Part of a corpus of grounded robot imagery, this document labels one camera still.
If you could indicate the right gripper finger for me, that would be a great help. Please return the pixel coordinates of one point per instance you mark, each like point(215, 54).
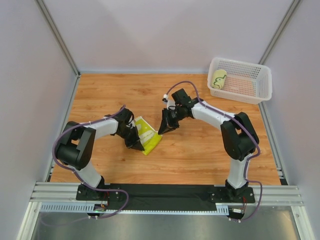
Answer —
point(164, 124)
point(166, 129)

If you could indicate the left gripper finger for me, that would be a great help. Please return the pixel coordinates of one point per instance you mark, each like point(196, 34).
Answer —
point(137, 146)
point(138, 137)

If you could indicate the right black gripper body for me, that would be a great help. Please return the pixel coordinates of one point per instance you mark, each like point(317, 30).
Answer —
point(170, 120)

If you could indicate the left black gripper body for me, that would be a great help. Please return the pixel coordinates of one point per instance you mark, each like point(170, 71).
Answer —
point(131, 136)

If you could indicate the yellow green towel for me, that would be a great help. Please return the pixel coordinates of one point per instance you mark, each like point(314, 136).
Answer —
point(148, 136)

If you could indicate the green patterned towel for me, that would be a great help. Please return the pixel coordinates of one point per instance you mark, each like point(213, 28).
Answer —
point(218, 79)

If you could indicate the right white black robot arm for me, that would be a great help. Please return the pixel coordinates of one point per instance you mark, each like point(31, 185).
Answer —
point(239, 138)

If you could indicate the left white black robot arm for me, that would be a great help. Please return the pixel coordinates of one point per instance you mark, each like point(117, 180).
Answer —
point(73, 148)

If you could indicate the black cloth strip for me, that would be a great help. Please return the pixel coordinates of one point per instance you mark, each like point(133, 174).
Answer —
point(167, 197)

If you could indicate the white perforated plastic basket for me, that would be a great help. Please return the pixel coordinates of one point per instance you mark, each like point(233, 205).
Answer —
point(245, 82)

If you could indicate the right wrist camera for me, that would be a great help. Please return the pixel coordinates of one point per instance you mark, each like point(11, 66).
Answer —
point(169, 103)

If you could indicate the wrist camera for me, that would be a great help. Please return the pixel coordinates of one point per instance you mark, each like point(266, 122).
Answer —
point(132, 123)
point(169, 103)

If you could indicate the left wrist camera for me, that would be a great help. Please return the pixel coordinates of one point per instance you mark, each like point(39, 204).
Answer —
point(132, 123)

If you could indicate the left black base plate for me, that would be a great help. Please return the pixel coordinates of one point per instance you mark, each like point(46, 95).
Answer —
point(84, 193)

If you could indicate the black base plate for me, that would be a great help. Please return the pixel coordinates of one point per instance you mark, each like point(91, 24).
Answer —
point(84, 193)
point(226, 194)

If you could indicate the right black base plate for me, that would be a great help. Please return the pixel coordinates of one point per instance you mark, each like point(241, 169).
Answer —
point(226, 194)

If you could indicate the aluminium front rail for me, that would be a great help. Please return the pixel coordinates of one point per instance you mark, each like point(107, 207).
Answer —
point(272, 195)

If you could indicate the grey slotted cable duct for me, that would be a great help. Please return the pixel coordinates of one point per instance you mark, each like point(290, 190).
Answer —
point(66, 207)

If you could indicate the left aluminium frame post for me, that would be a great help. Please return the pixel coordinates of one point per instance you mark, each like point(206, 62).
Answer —
point(57, 35)

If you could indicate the aluminium frame post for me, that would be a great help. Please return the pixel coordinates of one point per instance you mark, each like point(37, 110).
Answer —
point(294, 5)
point(57, 35)

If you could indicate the right aluminium frame post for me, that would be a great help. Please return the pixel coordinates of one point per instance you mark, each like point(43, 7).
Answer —
point(294, 5)

